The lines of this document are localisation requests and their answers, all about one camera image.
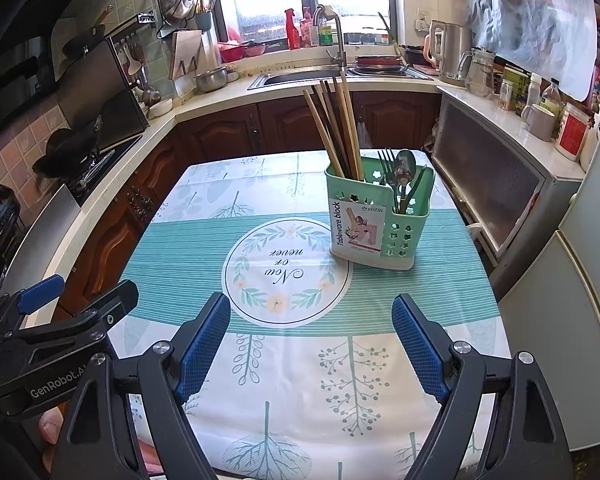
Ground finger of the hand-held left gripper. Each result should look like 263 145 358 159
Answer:
0 274 66 336
3 280 140 367

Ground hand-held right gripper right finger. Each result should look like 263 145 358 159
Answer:
391 292 573 480

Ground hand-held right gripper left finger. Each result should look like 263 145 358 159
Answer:
52 292 232 480

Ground green utensil holder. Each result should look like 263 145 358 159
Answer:
324 156 436 272

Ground dark metal utensil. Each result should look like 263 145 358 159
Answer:
405 164 427 213

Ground steel spoon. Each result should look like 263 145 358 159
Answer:
394 149 417 213

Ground steel fork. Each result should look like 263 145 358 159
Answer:
377 148 392 188
387 147 401 196

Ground plain cream chopstick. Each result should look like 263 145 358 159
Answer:
342 72 367 182

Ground light brown wooden chopstick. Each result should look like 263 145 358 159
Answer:
315 83 351 180
334 78 362 181

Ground black chopstick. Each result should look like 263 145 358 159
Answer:
325 81 357 180
320 81 354 180

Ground person's left hand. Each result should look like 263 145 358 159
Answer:
39 406 66 446

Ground steel splash panel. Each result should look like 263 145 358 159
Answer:
0 182 84 306

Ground black wok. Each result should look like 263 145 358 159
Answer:
31 116 104 179

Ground white refrigerator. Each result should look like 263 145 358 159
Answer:
497 85 600 453

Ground black gas stove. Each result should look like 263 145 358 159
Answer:
65 132 146 208

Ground grey glass-front appliance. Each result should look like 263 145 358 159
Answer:
430 91 587 286

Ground black stove shield panel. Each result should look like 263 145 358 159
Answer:
55 35 151 133

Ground white plastic bag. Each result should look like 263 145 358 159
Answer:
355 117 374 150

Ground black range hood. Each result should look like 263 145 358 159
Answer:
0 0 128 133

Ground hanging steel ladle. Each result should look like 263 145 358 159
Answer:
139 42 162 106

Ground brown wooden base cabinets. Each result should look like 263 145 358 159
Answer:
55 89 443 313

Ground white countertop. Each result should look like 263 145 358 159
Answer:
10 62 588 311

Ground grey mug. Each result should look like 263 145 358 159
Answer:
521 103 557 142

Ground black frying pan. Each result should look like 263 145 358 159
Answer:
61 5 115 59

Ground red label canister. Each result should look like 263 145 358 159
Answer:
554 102 594 162

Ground spice jar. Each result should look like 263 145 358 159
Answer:
497 79 515 112

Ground small steel pot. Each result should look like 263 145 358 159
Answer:
195 66 229 93

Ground glass pitcher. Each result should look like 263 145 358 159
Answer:
459 47 497 99

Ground steel sink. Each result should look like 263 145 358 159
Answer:
247 66 437 92

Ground wooden cutting board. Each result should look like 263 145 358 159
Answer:
168 29 204 81

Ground red pan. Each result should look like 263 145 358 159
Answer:
352 54 409 74

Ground steel electric kettle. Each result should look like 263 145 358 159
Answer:
427 20 474 88

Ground red bowl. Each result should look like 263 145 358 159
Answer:
218 41 247 63

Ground steel faucet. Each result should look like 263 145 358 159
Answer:
312 4 349 68

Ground red spray bottle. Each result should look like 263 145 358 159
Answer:
285 8 301 51

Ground pink bottle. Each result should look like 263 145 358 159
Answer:
300 6 315 49

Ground clear plastic sheet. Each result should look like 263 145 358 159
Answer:
467 0 600 103

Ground black appliance with red handle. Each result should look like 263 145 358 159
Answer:
0 184 22 293

